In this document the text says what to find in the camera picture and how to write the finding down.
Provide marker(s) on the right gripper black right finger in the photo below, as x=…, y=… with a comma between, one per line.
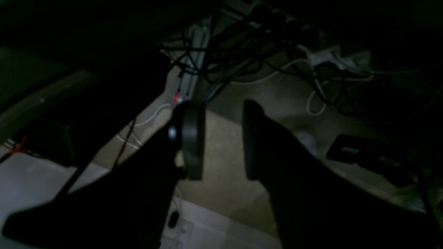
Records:
x=313, y=207

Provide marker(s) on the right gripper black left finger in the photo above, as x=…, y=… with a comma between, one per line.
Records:
x=126, y=208

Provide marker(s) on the black power adapter brick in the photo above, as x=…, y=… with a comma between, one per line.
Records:
x=374, y=156

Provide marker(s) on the white power strip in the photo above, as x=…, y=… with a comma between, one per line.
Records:
x=332, y=54

